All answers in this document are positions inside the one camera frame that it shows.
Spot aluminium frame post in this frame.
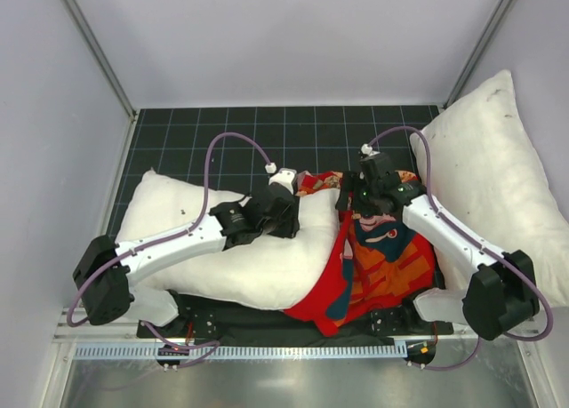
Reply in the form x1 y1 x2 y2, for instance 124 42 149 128
61 0 137 121
443 0 517 108

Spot black grid mat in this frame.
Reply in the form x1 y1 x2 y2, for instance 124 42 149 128
106 105 440 236

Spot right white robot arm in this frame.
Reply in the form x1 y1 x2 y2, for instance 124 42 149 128
336 145 540 340

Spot right aluminium frame post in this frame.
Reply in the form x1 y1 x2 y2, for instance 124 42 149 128
443 0 517 108

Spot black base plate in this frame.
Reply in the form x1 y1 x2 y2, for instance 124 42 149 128
156 295 453 348

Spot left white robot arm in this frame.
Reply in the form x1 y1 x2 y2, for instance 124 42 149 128
72 181 300 338

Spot white slotted cable duct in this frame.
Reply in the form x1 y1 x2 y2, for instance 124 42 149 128
73 341 407 362

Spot left aluminium frame post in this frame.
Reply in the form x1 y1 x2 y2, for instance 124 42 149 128
61 0 137 121

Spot red patterned pillowcase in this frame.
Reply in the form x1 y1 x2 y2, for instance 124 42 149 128
283 170 439 338

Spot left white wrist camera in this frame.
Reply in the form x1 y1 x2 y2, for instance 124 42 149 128
265 162 298 195

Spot white pillow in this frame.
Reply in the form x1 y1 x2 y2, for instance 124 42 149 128
116 171 340 310
410 70 568 308

